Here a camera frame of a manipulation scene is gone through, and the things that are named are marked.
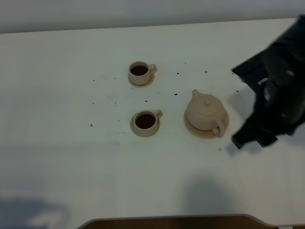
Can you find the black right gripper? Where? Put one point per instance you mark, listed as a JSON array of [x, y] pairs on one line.
[[275, 108]]

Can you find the beige ceramic teapot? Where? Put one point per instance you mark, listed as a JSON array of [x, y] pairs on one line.
[[206, 112]]

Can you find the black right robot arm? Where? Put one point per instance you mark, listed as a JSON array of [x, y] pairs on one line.
[[277, 77]]

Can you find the beige teapot saucer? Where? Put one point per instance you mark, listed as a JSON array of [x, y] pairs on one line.
[[205, 134]]

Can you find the near beige cup saucer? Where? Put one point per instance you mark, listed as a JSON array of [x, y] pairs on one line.
[[133, 128]]

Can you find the beige cup saucer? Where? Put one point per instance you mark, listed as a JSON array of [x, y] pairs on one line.
[[133, 128], [144, 85]]

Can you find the near beige teacup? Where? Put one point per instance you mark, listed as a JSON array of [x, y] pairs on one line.
[[145, 122]]

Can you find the beige teacup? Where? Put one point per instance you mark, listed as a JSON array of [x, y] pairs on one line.
[[145, 122], [140, 72]]

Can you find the far beige cup saucer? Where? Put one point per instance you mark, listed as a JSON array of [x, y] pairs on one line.
[[144, 85]]

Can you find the far beige teacup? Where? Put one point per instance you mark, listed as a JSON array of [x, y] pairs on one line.
[[140, 72]]

